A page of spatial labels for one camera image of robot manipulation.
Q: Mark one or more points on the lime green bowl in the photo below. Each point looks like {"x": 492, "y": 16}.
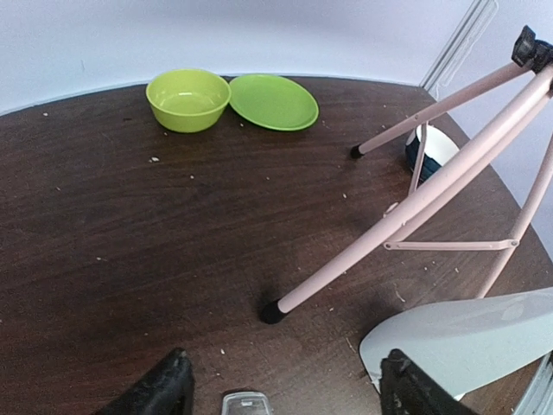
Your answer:
{"x": 188, "y": 100}

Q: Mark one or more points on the green plate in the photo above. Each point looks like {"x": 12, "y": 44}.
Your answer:
{"x": 273, "y": 102}

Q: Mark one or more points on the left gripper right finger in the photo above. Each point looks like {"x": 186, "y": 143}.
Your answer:
{"x": 406, "y": 389}

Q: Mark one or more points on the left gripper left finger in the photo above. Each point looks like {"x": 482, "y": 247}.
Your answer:
{"x": 167, "y": 388}

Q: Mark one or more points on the right aluminium frame post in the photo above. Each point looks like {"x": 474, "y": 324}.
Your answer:
{"x": 459, "y": 45}

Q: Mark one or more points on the clear metronome cover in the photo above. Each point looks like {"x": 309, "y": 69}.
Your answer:
{"x": 246, "y": 403}

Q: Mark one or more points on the white and navy bowl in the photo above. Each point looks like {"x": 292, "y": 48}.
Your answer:
{"x": 438, "y": 150}

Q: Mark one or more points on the pink music stand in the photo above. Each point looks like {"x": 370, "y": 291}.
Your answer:
{"x": 425, "y": 199}

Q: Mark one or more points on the white metronome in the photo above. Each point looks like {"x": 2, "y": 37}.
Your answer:
{"x": 466, "y": 344}

